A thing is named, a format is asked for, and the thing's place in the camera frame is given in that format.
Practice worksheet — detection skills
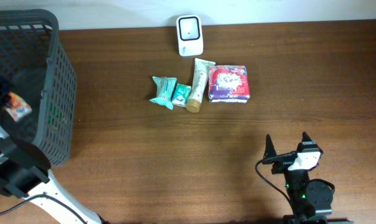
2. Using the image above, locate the white Pantene tube gold cap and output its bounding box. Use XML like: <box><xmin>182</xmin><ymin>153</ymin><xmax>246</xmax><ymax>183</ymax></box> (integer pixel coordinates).
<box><xmin>186</xmin><ymin>58</ymin><xmax>216</xmax><ymax>113</ymax></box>

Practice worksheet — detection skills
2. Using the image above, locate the teal wet wipes pack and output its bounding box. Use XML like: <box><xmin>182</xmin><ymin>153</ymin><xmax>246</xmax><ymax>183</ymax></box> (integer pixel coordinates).
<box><xmin>150</xmin><ymin>76</ymin><xmax>177</xmax><ymax>110</ymax></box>

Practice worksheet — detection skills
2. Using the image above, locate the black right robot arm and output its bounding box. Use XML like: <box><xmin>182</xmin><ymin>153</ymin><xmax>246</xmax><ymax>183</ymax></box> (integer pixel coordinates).
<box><xmin>255</xmin><ymin>132</ymin><xmax>351</xmax><ymax>224</ymax></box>

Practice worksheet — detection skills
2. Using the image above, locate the small teal tissue pack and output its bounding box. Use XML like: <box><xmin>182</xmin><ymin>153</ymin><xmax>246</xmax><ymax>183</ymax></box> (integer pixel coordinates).
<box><xmin>172</xmin><ymin>83</ymin><xmax>191</xmax><ymax>107</ymax></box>

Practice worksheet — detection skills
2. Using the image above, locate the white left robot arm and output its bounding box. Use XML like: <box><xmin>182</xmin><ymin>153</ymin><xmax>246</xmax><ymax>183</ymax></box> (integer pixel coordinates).
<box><xmin>0</xmin><ymin>77</ymin><xmax>107</xmax><ymax>224</ymax></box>

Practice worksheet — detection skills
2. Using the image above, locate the grey plastic basket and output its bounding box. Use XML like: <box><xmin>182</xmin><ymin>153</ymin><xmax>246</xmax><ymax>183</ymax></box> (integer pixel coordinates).
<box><xmin>0</xmin><ymin>9</ymin><xmax>77</xmax><ymax>166</ymax></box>

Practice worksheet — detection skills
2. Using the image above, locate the orange tissue pack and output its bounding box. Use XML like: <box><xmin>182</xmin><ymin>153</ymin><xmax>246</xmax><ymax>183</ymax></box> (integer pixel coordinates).
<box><xmin>5</xmin><ymin>92</ymin><xmax>32</xmax><ymax>122</ymax></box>

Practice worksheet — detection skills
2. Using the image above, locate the purple red Carefree pad pack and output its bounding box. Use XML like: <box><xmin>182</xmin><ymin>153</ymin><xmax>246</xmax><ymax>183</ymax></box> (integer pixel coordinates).
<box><xmin>208</xmin><ymin>65</ymin><xmax>250</xmax><ymax>103</ymax></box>

